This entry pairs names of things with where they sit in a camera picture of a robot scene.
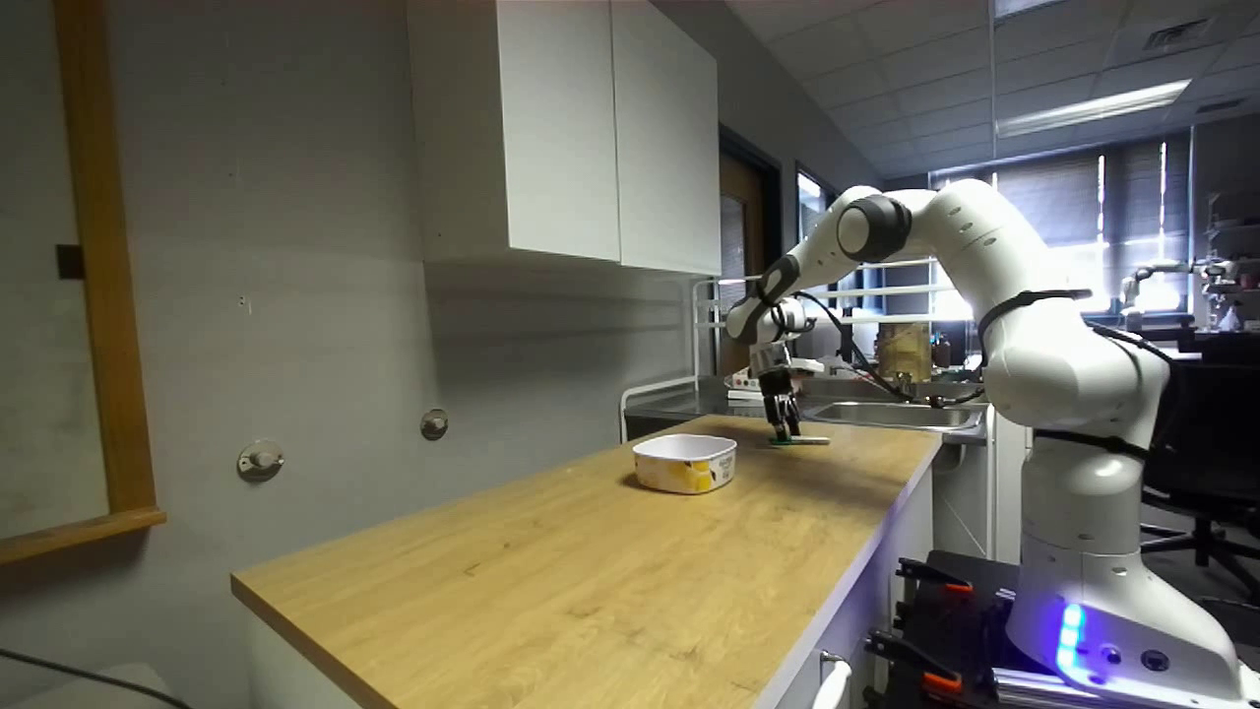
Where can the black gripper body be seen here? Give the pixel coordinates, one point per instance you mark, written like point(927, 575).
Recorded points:
point(776, 355)

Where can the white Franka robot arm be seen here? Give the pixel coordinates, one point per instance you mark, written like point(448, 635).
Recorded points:
point(1076, 380)

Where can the white bowl with yellow print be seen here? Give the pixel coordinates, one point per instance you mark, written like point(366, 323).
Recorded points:
point(684, 463)

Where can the steel sink counter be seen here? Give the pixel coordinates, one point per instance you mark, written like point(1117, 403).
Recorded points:
point(890, 420)

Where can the dark brown door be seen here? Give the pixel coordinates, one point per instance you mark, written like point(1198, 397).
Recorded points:
point(743, 250)

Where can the brown cardboard box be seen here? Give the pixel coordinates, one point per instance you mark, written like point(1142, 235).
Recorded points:
point(907, 355)

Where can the window blinds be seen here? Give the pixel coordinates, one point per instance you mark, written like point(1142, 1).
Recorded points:
point(1090, 223)

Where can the ceiling light panel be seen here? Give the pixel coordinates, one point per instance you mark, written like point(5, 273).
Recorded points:
point(1091, 107)

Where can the black office chair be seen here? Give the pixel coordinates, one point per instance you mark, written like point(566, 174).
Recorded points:
point(1216, 447)

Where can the white wall cabinet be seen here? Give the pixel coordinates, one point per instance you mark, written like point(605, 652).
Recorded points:
point(596, 132)

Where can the round metal wall knob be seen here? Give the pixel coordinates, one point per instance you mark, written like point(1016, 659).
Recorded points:
point(436, 422)
point(259, 458)

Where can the wooden window frame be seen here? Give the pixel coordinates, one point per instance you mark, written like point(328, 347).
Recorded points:
point(104, 290)

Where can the black wall switch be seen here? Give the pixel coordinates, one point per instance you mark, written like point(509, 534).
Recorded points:
point(67, 261)

